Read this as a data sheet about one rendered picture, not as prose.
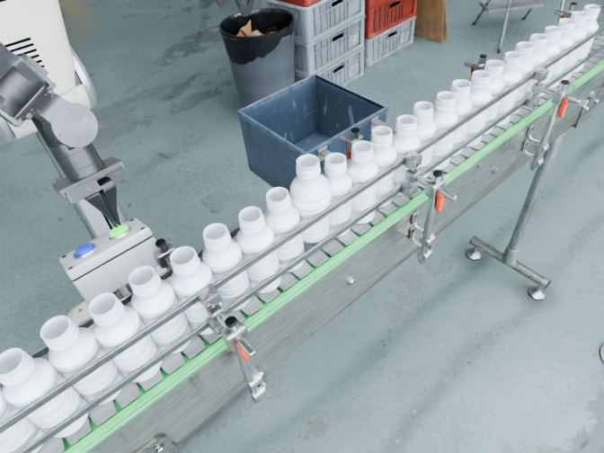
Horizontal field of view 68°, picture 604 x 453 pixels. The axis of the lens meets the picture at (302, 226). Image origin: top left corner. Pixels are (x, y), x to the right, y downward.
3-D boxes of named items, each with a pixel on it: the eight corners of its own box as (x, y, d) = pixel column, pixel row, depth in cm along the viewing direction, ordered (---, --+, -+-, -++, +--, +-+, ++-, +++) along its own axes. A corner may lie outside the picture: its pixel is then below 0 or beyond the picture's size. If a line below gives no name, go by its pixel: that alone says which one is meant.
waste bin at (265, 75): (263, 143, 287) (247, 44, 242) (225, 118, 312) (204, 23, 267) (315, 115, 306) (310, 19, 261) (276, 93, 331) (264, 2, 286)
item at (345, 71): (311, 108, 313) (309, 78, 297) (271, 91, 334) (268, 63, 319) (365, 75, 342) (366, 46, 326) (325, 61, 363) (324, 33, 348)
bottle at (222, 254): (259, 299, 76) (243, 232, 65) (229, 319, 74) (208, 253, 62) (240, 279, 80) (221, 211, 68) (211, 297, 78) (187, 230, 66)
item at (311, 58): (309, 78, 297) (307, 45, 282) (267, 63, 319) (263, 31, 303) (366, 46, 326) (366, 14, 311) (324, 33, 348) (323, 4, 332)
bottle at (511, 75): (494, 111, 112) (511, 46, 100) (514, 121, 108) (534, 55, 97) (477, 119, 110) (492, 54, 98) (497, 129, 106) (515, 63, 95)
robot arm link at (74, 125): (19, 53, 63) (-25, 99, 60) (35, 43, 54) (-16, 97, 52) (91, 113, 70) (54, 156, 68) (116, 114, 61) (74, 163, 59)
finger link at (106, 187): (137, 222, 73) (109, 172, 68) (95, 245, 70) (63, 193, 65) (126, 214, 78) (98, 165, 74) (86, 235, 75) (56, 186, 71)
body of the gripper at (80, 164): (128, 171, 70) (104, 127, 67) (65, 202, 66) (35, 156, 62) (117, 165, 75) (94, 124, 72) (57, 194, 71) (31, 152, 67)
